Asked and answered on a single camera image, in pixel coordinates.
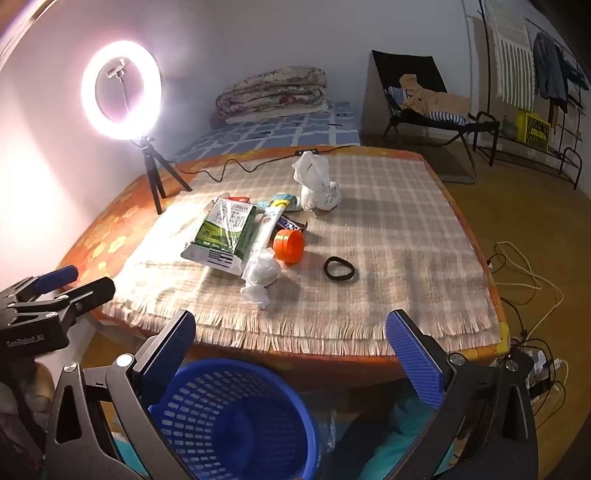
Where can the long white wipe packet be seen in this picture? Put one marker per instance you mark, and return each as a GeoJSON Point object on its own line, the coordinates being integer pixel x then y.
{"type": "Point", "coordinates": [268, 226]}

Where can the tan cloth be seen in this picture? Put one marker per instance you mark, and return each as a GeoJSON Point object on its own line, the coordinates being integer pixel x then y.
{"type": "Point", "coordinates": [438, 101]}

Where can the dark hanging jacket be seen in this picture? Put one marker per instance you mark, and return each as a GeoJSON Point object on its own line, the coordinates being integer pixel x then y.
{"type": "Point", "coordinates": [547, 64]}

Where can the blue plastic basket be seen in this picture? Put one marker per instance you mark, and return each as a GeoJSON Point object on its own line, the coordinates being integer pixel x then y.
{"type": "Point", "coordinates": [240, 415]}

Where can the green milk carton pack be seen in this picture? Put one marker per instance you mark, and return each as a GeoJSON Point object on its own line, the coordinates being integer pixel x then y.
{"type": "Point", "coordinates": [221, 230]}

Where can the black metal clothes rack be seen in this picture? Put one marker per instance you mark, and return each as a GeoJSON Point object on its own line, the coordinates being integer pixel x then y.
{"type": "Point", "coordinates": [568, 161]}

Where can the blue patterned bed sheet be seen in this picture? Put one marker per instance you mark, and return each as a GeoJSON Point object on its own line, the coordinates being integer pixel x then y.
{"type": "Point", "coordinates": [286, 131]}

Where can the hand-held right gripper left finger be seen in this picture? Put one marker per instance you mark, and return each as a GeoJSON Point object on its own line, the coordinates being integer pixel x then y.
{"type": "Point", "coordinates": [171, 345]}

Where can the light blue squeeze tube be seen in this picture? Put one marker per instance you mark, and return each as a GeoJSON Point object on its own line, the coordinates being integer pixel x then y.
{"type": "Point", "coordinates": [263, 204]}

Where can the beige checked blanket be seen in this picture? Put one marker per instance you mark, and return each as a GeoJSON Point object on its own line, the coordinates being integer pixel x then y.
{"type": "Point", "coordinates": [392, 240]}

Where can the black folding chair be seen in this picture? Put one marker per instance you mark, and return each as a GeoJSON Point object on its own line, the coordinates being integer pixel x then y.
{"type": "Point", "coordinates": [415, 69]}

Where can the white plastic bag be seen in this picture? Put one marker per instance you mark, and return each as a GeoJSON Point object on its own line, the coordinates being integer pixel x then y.
{"type": "Point", "coordinates": [314, 180]}

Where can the teal cloth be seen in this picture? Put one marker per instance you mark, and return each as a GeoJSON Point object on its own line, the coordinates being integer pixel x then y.
{"type": "Point", "coordinates": [406, 443]}

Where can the blue striped cloth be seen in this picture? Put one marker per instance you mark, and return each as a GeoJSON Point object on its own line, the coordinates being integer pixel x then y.
{"type": "Point", "coordinates": [445, 117]}

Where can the green striped towel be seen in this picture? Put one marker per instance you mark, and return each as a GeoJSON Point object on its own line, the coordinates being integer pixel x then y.
{"type": "Point", "coordinates": [512, 60]}

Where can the brown chocolate bar wrapper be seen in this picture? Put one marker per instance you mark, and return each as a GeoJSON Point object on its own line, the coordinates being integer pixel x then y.
{"type": "Point", "coordinates": [291, 224]}

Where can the power strip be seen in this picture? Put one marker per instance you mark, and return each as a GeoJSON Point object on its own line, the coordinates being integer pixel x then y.
{"type": "Point", "coordinates": [545, 369]}

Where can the folded floral quilt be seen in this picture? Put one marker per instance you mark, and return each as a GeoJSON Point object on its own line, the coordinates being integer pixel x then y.
{"type": "Point", "coordinates": [277, 92]}

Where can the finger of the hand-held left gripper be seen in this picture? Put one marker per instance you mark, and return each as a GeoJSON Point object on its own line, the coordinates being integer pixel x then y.
{"type": "Point", "coordinates": [92, 293]}
{"type": "Point", "coordinates": [57, 277]}

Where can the orange plastic cup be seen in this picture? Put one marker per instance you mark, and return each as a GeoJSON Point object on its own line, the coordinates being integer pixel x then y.
{"type": "Point", "coordinates": [295, 249]}

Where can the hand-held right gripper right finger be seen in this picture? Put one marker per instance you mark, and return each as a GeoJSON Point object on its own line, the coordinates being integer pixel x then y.
{"type": "Point", "coordinates": [415, 360]}

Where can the orange flowered cover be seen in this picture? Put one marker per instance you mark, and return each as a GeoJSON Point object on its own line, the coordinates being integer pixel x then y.
{"type": "Point", "coordinates": [106, 230]}

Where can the yellow plastic crate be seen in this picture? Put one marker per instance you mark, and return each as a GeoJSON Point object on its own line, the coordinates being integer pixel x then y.
{"type": "Point", "coordinates": [531, 129]}

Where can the black tripod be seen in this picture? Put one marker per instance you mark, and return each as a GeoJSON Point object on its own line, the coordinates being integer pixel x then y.
{"type": "Point", "coordinates": [152, 170]}

